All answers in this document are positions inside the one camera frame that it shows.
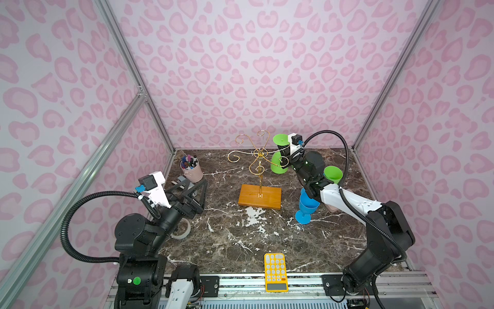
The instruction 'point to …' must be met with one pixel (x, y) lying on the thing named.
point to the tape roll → (184, 235)
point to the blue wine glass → (308, 206)
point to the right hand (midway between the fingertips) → (280, 142)
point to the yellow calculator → (276, 273)
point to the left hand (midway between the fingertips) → (197, 179)
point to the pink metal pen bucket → (192, 168)
